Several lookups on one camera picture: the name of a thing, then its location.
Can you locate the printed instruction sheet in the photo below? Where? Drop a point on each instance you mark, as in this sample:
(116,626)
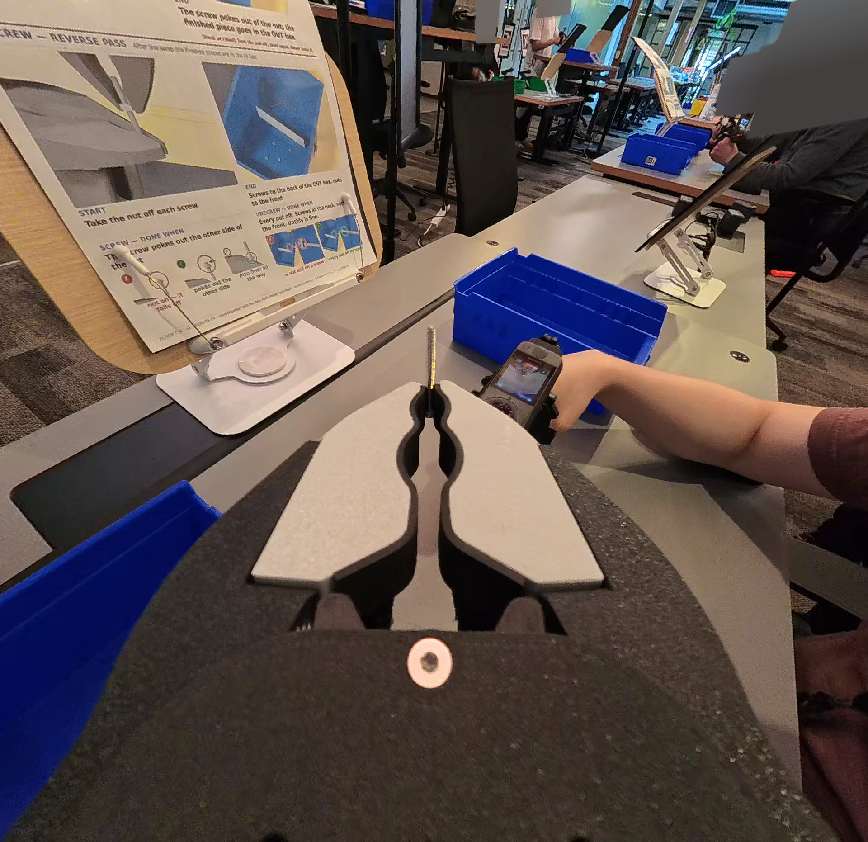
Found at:
(169,164)

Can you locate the grey framed panel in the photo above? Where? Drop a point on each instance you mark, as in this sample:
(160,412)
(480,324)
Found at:
(410,62)

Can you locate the person's right forearm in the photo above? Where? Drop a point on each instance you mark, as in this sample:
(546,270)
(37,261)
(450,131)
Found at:
(712,421)

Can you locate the black rectangular desk mat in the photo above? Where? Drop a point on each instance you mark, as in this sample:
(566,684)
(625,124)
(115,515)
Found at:
(81,476)

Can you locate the person's right hand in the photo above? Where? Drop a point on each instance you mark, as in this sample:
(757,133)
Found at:
(586,384)

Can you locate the white desk stand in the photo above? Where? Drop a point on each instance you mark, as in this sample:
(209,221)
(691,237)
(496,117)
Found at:
(685,282)

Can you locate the dark tilted board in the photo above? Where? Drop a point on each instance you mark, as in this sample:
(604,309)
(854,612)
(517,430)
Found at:
(712,194)

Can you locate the black pole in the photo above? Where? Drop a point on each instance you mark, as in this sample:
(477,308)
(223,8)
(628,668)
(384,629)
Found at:
(344,14)

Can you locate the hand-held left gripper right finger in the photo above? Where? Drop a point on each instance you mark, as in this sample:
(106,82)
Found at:
(522,509)

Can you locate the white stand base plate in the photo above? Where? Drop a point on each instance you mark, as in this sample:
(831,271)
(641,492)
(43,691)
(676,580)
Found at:
(285,387)

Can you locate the blue plastic bin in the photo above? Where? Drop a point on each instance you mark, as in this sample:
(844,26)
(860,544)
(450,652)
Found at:
(81,618)
(692,133)
(542,313)
(654,153)

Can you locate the wooden office desk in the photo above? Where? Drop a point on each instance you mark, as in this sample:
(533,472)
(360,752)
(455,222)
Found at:
(624,170)
(434,33)

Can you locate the silver bolt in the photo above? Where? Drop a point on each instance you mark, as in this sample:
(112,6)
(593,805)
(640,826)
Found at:
(430,360)

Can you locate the small black device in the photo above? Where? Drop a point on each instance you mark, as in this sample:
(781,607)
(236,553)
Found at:
(738,219)

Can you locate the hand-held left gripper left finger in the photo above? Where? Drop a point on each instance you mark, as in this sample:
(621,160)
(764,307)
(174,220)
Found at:
(339,503)

